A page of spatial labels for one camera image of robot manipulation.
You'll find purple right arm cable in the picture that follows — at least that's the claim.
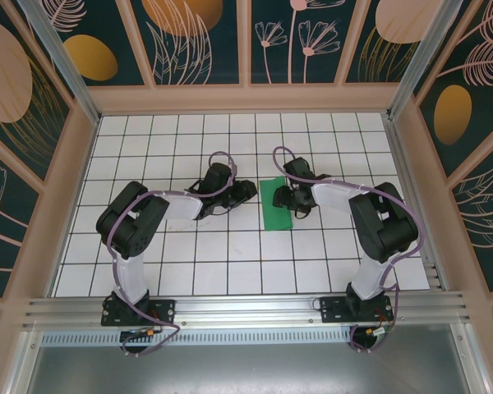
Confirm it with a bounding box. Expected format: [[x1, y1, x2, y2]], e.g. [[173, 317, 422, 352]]
[[272, 146, 426, 355]]

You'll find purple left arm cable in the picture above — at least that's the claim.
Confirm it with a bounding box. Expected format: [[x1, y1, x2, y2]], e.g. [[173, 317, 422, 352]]
[[105, 150, 238, 359]]

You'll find aluminium side rail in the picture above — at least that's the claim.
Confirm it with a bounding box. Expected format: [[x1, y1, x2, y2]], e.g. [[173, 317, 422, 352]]
[[384, 117, 447, 293]]

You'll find green paper sheet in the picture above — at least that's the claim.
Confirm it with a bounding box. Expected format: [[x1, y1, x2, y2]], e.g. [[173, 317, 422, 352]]
[[259, 176, 294, 231]]

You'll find grey slotted cable duct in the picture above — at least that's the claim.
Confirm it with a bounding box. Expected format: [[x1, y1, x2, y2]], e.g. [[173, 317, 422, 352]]
[[40, 330, 354, 346]]

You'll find grey metal shelf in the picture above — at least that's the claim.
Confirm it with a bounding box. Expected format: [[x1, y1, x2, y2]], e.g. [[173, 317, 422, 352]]
[[18, 323, 492, 394]]

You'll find long aluminium mounting rail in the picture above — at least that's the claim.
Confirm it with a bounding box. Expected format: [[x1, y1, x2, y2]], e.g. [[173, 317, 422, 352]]
[[22, 290, 473, 329]]

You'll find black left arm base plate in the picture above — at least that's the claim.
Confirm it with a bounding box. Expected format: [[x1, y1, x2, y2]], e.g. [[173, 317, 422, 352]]
[[101, 298, 177, 328]]

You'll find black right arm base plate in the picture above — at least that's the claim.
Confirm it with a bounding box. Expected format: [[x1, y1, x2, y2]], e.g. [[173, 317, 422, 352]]
[[319, 295, 394, 325]]

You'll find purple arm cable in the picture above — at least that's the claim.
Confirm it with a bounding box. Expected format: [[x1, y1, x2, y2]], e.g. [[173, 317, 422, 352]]
[[105, 150, 238, 359], [272, 146, 426, 355]]

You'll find aluminium corner post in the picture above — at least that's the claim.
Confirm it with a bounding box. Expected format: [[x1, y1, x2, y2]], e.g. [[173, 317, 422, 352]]
[[18, 0, 103, 125], [386, 0, 466, 121]]

